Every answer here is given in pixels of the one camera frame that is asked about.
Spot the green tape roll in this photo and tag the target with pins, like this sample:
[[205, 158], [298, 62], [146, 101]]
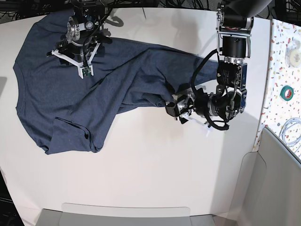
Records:
[[287, 93]]

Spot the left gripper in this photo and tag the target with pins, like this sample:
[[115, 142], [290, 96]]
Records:
[[189, 106]]

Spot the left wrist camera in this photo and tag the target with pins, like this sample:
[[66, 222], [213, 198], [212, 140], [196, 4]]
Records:
[[208, 130]]

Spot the clear tape dispenser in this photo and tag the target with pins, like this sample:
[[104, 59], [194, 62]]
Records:
[[293, 54]]

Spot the dark blue t-shirt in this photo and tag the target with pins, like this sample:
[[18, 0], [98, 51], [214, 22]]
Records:
[[63, 112]]

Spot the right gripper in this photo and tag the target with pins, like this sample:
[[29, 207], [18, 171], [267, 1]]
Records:
[[76, 51]]

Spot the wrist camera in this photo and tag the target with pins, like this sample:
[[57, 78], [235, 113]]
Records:
[[85, 71], [208, 130]]

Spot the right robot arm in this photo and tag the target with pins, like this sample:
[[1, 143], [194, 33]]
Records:
[[85, 32]]

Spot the grey chair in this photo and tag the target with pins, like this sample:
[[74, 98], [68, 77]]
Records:
[[91, 215], [268, 192]]

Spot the terrazzo patterned side table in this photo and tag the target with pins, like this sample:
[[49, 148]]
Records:
[[283, 118]]

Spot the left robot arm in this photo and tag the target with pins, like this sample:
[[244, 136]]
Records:
[[235, 20]]

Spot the grey chair right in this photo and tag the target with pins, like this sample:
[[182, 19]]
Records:
[[268, 192]]

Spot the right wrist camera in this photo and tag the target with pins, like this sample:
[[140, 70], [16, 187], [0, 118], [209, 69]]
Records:
[[85, 71]]

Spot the grey chair bottom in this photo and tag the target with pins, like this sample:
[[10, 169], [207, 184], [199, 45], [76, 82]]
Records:
[[91, 215]]

